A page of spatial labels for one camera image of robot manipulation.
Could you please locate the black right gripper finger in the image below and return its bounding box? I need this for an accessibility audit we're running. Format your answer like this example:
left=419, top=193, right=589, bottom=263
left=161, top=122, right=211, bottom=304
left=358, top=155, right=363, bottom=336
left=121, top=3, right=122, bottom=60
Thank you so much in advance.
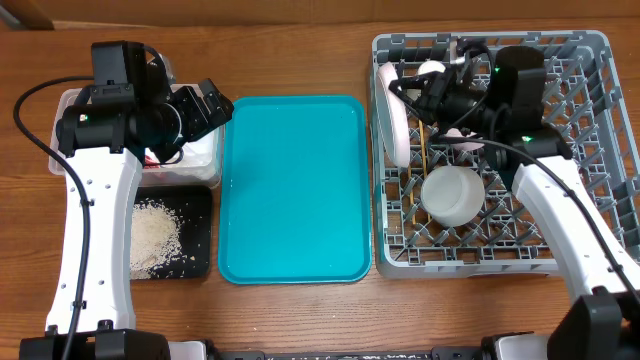
left=388, top=72, right=440, bottom=93
left=388, top=90, right=430, bottom=123

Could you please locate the wooden chopstick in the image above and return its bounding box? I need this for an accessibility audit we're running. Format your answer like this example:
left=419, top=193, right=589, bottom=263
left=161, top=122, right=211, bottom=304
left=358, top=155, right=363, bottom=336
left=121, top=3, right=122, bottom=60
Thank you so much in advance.
left=404, top=166, right=416, bottom=224
left=418, top=121, right=432, bottom=223

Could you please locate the large pink plate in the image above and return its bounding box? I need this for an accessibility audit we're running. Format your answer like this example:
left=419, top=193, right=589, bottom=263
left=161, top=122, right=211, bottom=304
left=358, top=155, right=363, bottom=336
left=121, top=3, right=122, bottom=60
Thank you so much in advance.
left=375, top=63, right=410, bottom=168

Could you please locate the pale green cup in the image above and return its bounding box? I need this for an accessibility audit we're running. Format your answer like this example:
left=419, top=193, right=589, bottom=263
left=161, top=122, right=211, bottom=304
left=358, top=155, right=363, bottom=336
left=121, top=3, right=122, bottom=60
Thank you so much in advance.
left=407, top=60, right=446, bottom=100

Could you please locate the white napkin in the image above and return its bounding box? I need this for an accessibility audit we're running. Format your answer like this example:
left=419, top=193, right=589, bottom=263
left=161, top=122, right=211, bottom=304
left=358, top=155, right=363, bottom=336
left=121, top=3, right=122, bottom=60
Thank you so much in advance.
left=178, top=130, right=219, bottom=167

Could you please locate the red snack wrapper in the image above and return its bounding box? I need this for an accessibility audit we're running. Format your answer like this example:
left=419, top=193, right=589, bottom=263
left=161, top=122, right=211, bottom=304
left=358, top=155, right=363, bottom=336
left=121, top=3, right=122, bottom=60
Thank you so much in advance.
left=144, top=156, right=160, bottom=168

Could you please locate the grey bowl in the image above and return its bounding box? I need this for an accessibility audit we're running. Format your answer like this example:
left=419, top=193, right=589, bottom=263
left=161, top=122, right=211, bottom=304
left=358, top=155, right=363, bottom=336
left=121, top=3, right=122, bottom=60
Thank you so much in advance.
left=420, top=166, right=485, bottom=228

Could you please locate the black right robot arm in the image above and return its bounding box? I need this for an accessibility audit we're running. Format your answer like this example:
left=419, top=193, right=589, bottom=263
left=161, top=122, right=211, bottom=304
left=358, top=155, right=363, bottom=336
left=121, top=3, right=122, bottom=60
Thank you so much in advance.
left=375, top=41, right=639, bottom=359

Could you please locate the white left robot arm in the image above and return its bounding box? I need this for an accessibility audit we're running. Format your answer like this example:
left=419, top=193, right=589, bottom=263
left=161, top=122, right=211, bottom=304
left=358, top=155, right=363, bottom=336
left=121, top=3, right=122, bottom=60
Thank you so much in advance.
left=19, top=41, right=234, bottom=359

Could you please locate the grey dishwasher rack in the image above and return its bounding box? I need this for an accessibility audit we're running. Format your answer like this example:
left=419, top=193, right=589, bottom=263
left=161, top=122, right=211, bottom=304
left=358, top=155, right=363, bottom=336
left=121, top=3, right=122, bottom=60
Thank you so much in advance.
left=370, top=30, right=639, bottom=278

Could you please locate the clear plastic bin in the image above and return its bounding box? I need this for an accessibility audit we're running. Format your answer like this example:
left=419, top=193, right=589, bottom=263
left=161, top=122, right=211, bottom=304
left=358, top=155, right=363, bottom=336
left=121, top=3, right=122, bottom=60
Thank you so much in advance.
left=48, top=88, right=225, bottom=188

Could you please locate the black tray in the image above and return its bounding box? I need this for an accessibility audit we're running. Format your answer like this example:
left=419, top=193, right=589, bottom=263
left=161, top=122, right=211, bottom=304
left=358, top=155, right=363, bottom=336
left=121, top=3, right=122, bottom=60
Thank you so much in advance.
left=134, top=185, right=213, bottom=280

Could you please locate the teal plastic tray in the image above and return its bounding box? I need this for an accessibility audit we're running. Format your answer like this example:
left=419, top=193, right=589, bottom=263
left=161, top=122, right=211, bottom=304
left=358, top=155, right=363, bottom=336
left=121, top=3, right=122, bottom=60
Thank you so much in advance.
left=218, top=95, right=372, bottom=285

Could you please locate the spilled white rice pile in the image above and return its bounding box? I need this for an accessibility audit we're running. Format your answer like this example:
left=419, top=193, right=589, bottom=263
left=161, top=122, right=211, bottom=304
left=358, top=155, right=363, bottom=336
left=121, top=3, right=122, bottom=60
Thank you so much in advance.
left=130, top=201, right=182, bottom=280

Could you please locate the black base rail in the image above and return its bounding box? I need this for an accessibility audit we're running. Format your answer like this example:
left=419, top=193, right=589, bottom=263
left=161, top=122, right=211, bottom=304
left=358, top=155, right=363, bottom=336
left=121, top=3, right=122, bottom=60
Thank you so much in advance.
left=213, top=346, right=486, bottom=360

